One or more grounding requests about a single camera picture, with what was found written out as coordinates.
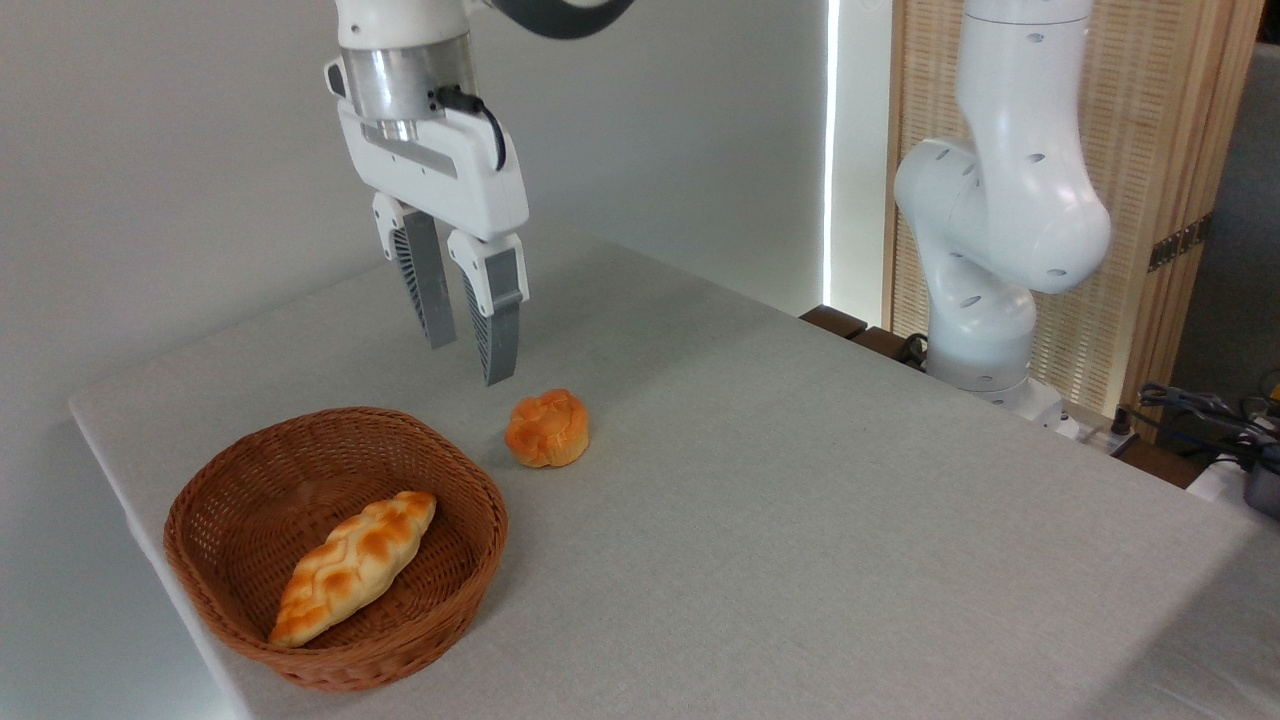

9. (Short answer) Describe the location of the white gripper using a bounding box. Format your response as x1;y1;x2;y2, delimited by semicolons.
336;98;530;387

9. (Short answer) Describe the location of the round orange bread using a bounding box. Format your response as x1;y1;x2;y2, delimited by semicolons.
504;389;591;469

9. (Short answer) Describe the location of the long braided bread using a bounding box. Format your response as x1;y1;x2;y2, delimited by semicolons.
268;490;438;649

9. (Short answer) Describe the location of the brown wicker basket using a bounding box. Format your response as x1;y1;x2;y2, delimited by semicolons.
163;406;509;694

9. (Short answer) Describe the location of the dark brown wooden bench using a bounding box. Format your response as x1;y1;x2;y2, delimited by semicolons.
800;305;931;373

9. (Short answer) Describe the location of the grey tablecloth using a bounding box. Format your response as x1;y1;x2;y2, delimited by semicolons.
68;215;1280;720

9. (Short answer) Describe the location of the white power strip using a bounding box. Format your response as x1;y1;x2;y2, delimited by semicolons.
1058;412;1139;457

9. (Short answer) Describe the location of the wooden slatted screen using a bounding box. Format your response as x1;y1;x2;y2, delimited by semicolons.
882;0;1266;441

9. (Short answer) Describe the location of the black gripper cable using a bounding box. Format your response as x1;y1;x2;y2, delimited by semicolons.
437;86;508;172

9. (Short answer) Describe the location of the black cable bundle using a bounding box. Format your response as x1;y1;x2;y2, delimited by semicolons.
1138;383;1280;471

